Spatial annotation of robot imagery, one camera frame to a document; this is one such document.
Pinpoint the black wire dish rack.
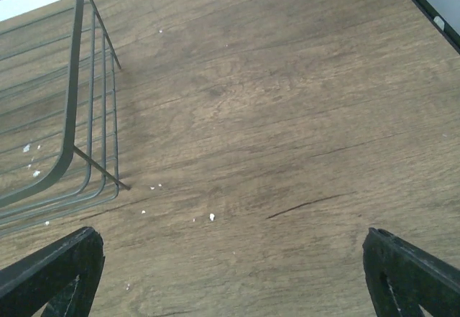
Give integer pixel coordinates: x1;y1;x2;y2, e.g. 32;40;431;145
1;0;126;235

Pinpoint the black enclosure frame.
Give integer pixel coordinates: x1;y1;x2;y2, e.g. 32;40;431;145
411;0;459;53

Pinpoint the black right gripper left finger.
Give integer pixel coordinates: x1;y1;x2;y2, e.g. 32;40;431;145
1;226;105;316

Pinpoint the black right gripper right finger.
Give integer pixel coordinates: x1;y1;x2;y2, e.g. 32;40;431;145
362;228;459;316

